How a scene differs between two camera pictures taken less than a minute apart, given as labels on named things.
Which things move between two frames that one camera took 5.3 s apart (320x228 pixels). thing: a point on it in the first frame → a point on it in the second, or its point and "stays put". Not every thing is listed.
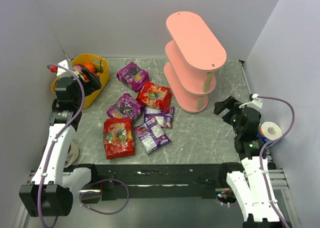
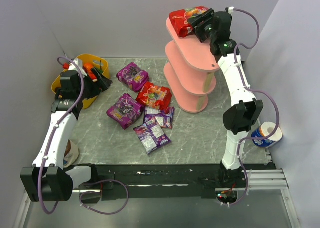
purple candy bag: (127, 106) stays put
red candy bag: (118, 138) → (179, 17)
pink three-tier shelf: (193, 58) stays put
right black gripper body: (230, 110) → (203, 22)
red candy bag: (154, 96) stays put
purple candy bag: (133, 75) stays put
